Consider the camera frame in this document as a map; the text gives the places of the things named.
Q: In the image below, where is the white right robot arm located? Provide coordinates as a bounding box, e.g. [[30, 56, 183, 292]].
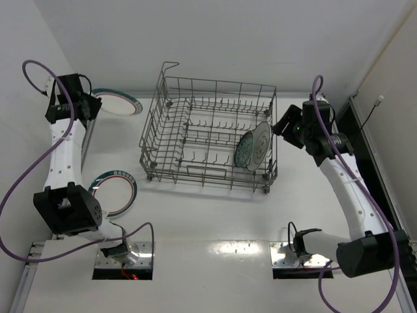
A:
[[272, 101, 408, 278]]

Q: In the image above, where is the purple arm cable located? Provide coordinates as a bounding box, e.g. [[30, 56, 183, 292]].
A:
[[0, 59, 154, 264], [311, 74, 400, 313]]

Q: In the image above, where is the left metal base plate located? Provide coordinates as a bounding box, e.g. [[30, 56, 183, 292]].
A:
[[94, 241, 153, 270]]

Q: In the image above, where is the grey wire dish rack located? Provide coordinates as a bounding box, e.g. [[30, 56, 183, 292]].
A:
[[139, 61, 278, 193]]

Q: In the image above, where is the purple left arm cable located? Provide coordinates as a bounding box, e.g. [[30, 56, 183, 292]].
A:
[[0, 59, 154, 264]]

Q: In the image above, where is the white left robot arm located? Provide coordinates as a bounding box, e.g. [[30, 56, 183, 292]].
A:
[[33, 74, 131, 263]]

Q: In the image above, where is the metal base plate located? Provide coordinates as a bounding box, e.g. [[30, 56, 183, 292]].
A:
[[94, 241, 153, 270], [269, 241, 329, 269]]

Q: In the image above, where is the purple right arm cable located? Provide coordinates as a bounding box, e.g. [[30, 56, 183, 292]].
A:
[[311, 74, 400, 313]]

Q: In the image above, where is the black hanging wall cable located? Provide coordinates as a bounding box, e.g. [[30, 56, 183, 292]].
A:
[[356, 95, 384, 131]]

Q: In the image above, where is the small teal patterned plate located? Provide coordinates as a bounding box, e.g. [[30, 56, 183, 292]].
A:
[[233, 131, 253, 168]]

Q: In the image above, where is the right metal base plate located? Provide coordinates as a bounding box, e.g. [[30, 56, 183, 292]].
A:
[[269, 241, 329, 269]]

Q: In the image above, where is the white plate green red rim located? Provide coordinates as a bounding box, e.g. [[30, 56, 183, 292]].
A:
[[92, 88, 143, 116]]

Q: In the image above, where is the large white plate blue rim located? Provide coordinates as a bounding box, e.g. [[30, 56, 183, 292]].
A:
[[246, 121, 272, 172]]

